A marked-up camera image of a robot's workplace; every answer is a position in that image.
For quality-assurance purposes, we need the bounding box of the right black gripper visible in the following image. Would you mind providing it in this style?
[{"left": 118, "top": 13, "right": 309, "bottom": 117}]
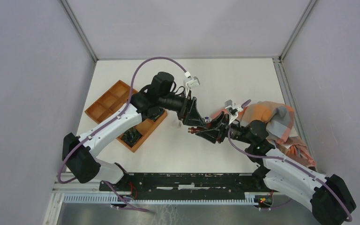
[{"left": 195, "top": 111, "right": 254, "bottom": 144}]

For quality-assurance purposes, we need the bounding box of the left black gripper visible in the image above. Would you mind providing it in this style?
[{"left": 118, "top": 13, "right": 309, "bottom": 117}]
[{"left": 158, "top": 89, "right": 205, "bottom": 127}]

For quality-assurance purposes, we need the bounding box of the brown water faucet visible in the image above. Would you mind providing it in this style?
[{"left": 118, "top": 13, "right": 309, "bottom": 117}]
[{"left": 187, "top": 116, "right": 212, "bottom": 134}]

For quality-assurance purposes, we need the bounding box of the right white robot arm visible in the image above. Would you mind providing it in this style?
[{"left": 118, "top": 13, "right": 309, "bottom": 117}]
[{"left": 189, "top": 113, "right": 356, "bottom": 225}]

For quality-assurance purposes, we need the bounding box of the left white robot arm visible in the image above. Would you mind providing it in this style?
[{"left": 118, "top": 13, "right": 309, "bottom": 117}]
[{"left": 62, "top": 72, "right": 205, "bottom": 191}]

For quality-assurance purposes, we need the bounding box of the orange grey checkered cloth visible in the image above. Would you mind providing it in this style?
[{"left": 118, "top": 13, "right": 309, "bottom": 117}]
[{"left": 210, "top": 101, "right": 317, "bottom": 168}]

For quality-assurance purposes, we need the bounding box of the orange compartment tray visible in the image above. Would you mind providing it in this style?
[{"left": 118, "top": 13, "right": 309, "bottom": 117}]
[{"left": 84, "top": 80, "right": 167, "bottom": 152}]

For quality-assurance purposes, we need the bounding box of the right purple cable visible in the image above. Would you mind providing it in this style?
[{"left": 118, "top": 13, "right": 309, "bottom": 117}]
[{"left": 226, "top": 99, "right": 353, "bottom": 223}]

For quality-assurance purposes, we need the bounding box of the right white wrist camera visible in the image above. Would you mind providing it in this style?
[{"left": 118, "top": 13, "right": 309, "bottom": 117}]
[{"left": 225, "top": 100, "right": 243, "bottom": 124}]

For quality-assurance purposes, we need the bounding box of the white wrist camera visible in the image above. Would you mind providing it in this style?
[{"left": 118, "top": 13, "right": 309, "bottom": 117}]
[
  {"left": 225, "top": 100, "right": 243, "bottom": 124},
  {"left": 183, "top": 76, "right": 200, "bottom": 97}
]

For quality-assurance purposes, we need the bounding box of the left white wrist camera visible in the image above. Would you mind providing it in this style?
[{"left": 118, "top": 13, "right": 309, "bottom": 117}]
[{"left": 183, "top": 76, "right": 200, "bottom": 97}]

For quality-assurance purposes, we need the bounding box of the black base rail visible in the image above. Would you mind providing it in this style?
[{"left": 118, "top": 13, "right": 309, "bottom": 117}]
[{"left": 99, "top": 172, "right": 272, "bottom": 200}]

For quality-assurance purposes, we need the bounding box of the black cable coil lower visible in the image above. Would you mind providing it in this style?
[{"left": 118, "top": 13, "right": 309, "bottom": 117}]
[{"left": 122, "top": 127, "right": 143, "bottom": 147}]

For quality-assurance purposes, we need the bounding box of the aluminium frame rail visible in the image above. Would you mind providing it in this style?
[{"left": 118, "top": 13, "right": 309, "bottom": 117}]
[{"left": 43, "top": 172, "right": 333, "bottom": 225}]

